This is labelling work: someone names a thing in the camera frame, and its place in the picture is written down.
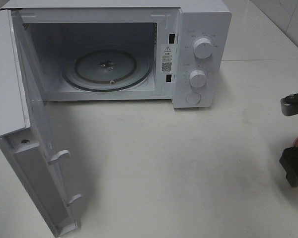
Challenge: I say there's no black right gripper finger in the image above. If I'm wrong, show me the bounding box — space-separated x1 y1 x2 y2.
279 147 298 187

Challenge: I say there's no white microwave door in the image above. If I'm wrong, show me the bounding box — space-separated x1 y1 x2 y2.
0 9 80 238

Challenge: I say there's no lower white timer knob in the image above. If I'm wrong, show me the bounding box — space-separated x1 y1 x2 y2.
189 70 207 88

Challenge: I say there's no upper white power knob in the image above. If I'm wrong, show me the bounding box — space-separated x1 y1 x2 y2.
192 36 214 59

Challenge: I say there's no white microwave oven body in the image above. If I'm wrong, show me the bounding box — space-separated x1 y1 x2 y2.
0 0 231 108

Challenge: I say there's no glass microwave turntable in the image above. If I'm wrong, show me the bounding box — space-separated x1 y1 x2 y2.
62 50 152 92

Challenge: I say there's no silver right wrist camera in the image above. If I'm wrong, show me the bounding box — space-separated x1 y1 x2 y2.
280 93 298 117

